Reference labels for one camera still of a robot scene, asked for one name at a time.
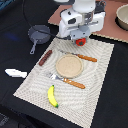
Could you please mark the brown toy sausage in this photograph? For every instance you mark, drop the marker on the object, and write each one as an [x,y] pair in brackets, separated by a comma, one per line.
[46,56]

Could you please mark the red toy tomato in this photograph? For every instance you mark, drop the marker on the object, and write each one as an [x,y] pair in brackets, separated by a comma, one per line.
[81,42]

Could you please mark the round beige plate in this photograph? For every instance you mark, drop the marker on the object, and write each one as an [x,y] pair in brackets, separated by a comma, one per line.
[69,66]

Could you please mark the small grey frying pan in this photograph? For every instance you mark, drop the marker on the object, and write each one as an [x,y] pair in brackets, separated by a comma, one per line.
[38,34]

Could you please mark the brown toy stove board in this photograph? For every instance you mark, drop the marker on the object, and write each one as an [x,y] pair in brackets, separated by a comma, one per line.
[110,29]

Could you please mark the white woven placemat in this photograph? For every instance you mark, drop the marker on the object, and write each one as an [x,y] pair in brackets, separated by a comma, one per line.
[75,104]

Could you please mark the fork with orange handle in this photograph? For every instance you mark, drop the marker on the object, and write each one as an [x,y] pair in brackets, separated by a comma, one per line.
[68,81]

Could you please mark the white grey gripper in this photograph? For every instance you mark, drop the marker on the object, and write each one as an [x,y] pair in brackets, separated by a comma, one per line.
[75,25]

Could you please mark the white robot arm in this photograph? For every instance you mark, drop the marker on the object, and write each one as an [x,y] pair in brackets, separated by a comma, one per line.
[81,6]

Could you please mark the knife with orange handle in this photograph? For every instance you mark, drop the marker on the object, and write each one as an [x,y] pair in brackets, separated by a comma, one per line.
[80,56]

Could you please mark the beige bowl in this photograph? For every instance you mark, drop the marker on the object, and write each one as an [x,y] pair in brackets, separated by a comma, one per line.
[122,16]

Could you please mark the yellow toy banana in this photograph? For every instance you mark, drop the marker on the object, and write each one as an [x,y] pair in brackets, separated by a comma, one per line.
[51,97]

